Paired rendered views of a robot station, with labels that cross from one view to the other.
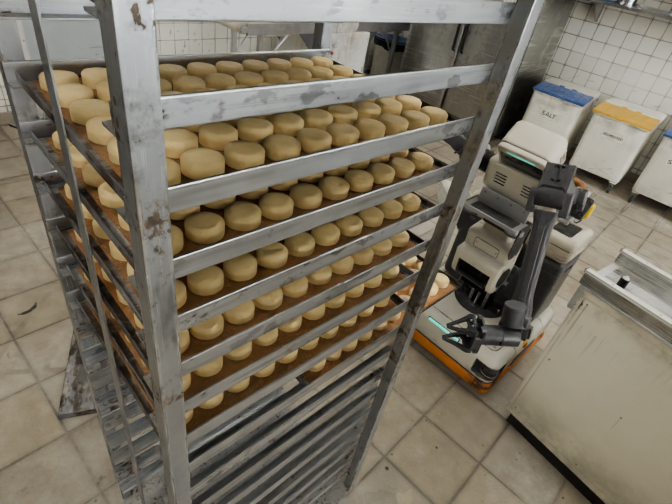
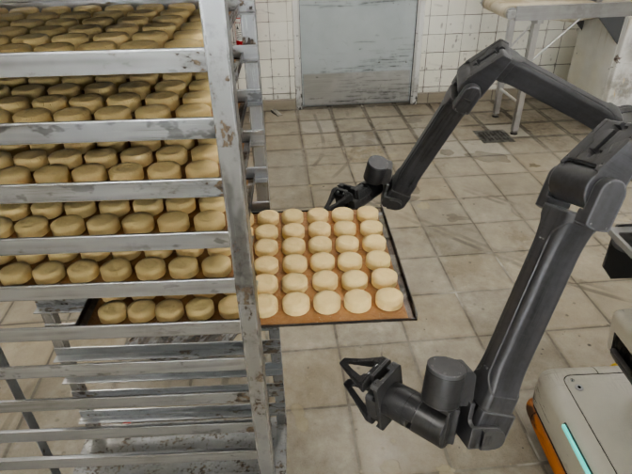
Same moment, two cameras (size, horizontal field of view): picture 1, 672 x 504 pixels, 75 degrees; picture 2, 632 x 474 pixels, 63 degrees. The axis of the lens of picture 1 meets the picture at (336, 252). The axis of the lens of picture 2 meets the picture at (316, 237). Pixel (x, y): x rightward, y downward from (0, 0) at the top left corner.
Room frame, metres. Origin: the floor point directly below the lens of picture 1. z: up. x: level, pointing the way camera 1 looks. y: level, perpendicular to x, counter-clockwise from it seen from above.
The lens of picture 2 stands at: (0.44, -0.78, 1.58)
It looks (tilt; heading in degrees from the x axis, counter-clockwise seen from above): 33 degrees down; 48
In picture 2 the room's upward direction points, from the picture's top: 1 degrees counter-clockwise
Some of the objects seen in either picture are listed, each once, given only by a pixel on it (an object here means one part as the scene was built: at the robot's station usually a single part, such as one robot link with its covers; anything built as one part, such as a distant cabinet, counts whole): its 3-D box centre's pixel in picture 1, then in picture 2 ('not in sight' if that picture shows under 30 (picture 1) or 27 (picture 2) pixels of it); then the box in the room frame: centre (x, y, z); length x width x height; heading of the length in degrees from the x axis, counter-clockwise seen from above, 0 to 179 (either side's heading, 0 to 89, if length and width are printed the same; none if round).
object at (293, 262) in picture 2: not in sight; (294, 263); (0.98, -0.12, 0.96); 0.05 x 0.05 x 0.02
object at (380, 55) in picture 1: (389, 62); not in sight; (6.55, -0.20, 0.33); 0.54 x 0.53 x 0.66; 53
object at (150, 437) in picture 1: (212, 401); (172, 372); (0.84, 0.30, 0.42); 0.64 x 0.03 x 0.03; 140
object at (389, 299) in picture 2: (440, 280); (388, 299); (1.03, -0.32, 0.96); 0.05 x 0.05 x 0.02
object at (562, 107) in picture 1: (552, 122); not in sight; (5.05, -2.07, 0.38); 0.64 x 0.54 x 0.77; 145
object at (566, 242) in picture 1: (511, 248); not in sight; (1.91, -0.87, 0.59); 0.55 x 0.34 x 0.83; 50
